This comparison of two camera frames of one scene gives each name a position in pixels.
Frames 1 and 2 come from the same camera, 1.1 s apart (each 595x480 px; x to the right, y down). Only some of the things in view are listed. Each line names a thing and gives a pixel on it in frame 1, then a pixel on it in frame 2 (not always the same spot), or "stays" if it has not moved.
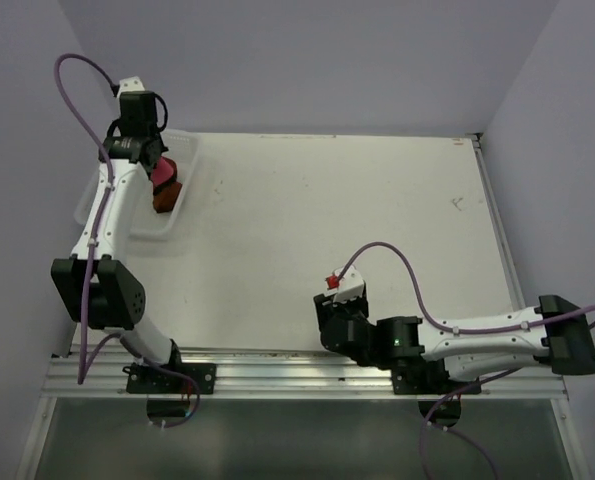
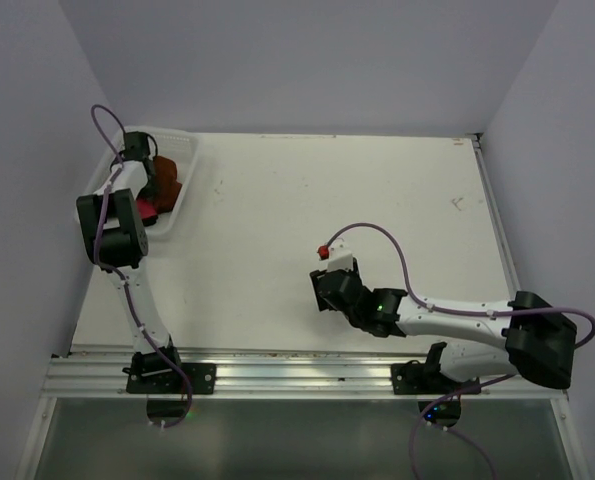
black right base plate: [427, 381] stays
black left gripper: [165, 149] → [148, 190]
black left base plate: [142, 380] stays
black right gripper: [325, 310] → [353, 273]
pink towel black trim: [164, 172] → [148, 211]
